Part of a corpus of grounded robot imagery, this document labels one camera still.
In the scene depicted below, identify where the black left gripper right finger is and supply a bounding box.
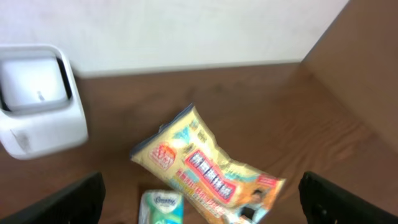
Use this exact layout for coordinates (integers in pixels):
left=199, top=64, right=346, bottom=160
left=298, top=171, right=397, bottom=224

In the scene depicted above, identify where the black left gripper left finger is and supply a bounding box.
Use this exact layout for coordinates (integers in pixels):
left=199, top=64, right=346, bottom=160
left=1, top=172, right=106, bottom=224

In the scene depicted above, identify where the green white tissue pack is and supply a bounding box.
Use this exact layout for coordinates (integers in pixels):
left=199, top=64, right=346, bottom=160
left=138, top=190, right=184, bottom=224

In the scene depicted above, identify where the yellow antibacterial wipes bag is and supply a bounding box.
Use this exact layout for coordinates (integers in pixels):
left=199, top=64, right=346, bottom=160
left=130, top=105, right=285, bottom=223

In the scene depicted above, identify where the white barcode scanner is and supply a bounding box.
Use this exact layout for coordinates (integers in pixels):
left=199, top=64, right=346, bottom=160
left=1, top=44, right=88, bottom=160

